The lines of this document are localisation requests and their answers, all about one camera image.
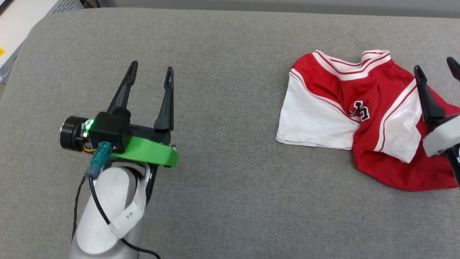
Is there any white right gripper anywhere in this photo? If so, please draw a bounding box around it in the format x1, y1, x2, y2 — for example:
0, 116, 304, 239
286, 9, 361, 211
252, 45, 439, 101
413, 57, 460, 186

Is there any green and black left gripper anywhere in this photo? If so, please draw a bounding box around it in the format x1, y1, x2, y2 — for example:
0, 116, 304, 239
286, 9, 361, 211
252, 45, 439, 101
59, 60, 179, 205

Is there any red and white jersey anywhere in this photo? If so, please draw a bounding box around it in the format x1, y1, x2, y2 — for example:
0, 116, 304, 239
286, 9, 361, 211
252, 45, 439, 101
276, 49, 460, 192

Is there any white flat appliance box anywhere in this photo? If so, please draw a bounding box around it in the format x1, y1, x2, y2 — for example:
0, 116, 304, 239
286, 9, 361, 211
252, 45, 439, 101
0, 0, 85, 84

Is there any teal left cable connector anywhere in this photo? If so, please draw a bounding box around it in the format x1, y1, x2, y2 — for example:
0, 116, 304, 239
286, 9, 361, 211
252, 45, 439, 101
86, 141, 112, 179

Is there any white cable label tape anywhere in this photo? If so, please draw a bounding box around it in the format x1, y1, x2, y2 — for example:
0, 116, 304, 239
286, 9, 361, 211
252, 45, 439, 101
109, 173, 148, 238

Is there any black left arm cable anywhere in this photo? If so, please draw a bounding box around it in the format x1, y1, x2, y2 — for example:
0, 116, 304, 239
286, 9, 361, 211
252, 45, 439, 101
72, 176, 162, 259

